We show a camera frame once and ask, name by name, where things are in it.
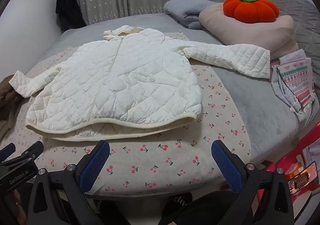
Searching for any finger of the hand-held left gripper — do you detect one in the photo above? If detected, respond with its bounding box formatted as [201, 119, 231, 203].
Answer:
[21, 141, 44, 163]
[0, 143, 16, 159]

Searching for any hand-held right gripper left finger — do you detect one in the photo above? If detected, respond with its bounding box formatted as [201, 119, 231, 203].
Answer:
[26, 140, 110, 225]

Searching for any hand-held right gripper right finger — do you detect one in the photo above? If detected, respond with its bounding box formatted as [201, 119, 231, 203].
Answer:
[211, 140, 294, 225]

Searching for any white quilted jacket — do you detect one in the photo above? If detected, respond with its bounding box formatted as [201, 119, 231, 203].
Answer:
[8, 25, 271, 142]

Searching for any brown clothing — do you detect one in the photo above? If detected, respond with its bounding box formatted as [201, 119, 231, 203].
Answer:
[0, 74, 23, 138]

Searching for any red pink box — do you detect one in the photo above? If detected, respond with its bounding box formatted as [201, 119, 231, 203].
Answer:
[255, 121, 320, 203]

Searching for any cherry print blanket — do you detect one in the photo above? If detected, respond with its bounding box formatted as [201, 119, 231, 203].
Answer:
[0, 32, 252, 197]

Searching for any grey bed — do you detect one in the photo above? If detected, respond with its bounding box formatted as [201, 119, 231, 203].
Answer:
[37, 13, 300, 166]

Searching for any light grey cloth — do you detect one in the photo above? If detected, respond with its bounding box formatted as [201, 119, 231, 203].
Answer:
[271, 50, 320, 123]

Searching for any pink teal patterned cloth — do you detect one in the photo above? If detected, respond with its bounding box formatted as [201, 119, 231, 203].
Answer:
[277, 56, 316, 113]

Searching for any pink pillow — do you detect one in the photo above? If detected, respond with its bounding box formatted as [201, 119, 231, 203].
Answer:
[199, 3, 299, 59]

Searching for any black hanging garment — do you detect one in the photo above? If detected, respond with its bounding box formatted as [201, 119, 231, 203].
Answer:
[55, 0, 87, 32]

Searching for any orange pumpkin plush cushion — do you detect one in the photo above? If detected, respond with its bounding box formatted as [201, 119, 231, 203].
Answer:
[223, 0, 280, 24]

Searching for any folded grey-blue blanket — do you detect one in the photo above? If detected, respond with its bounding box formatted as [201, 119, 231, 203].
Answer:
[163, 0, 218, 29]

